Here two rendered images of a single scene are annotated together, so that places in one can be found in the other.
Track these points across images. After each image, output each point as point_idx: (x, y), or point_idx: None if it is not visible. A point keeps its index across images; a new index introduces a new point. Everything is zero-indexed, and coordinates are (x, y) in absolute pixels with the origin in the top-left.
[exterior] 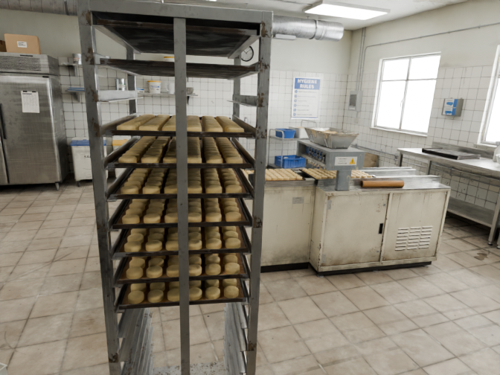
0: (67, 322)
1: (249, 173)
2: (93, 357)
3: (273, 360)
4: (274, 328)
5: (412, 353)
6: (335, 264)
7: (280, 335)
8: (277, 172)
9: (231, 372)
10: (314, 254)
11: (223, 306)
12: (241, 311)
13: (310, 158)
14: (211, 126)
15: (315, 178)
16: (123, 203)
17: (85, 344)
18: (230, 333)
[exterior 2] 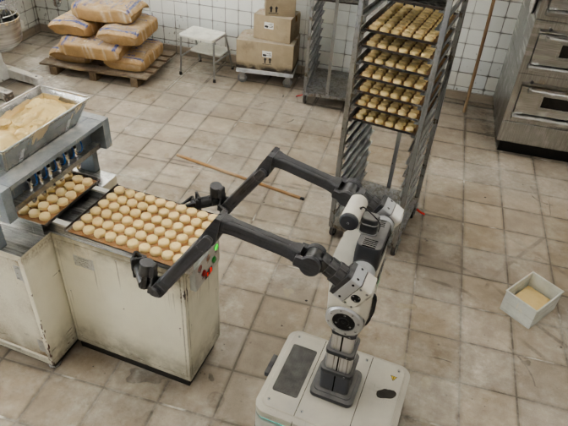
0: (465, 366)
1: (220, 188)
2: (433, 307)
3: (283, 237)
4: (253, 258)
5: (176, 195)
6: None
7: (256, 251)
8: (125, 216)
9: (357, 169)
10: None
11: (281, 304)
12: None
13: (48, 182)
14: (408, 6)
15: (91, 183)
16: (442, 67)
17: (441, 325)
18: (360, 149)
